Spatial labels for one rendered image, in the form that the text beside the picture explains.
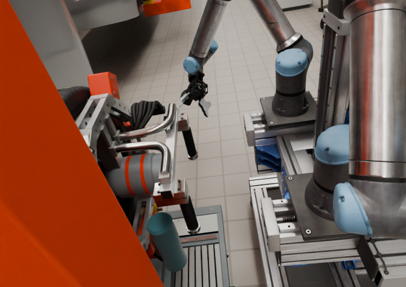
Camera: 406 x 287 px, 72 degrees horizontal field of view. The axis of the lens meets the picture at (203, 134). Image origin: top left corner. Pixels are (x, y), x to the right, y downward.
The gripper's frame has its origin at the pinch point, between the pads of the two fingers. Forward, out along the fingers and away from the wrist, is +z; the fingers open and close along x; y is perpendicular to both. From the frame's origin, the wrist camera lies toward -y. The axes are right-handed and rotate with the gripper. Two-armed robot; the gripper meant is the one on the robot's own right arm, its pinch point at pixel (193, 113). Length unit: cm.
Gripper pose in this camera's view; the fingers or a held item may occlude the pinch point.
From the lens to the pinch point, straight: 128.4
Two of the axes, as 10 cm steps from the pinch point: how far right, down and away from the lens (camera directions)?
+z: 0.1, 8.5, -5.2
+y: 5.6, -4.4, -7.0
